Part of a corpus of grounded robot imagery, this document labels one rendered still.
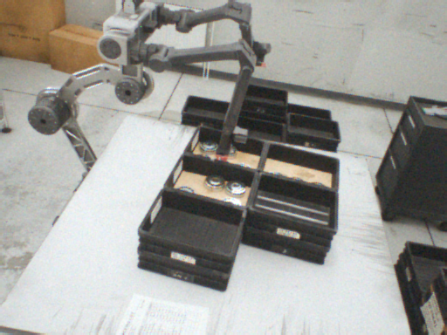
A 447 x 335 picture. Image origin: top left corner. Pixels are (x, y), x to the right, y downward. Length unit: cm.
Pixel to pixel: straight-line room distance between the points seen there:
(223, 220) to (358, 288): 67
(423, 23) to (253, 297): 391
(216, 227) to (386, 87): 377
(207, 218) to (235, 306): 41
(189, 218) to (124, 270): 36
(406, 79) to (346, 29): 92
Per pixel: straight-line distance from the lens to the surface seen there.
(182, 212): 201
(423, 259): 309
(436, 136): 325
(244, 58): 181
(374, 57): 521
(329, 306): 197
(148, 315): 180
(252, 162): 239
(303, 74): 520
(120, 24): 201
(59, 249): 205
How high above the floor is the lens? 218
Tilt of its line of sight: 36 degrees down
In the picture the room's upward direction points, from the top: 9 degrees clockwise
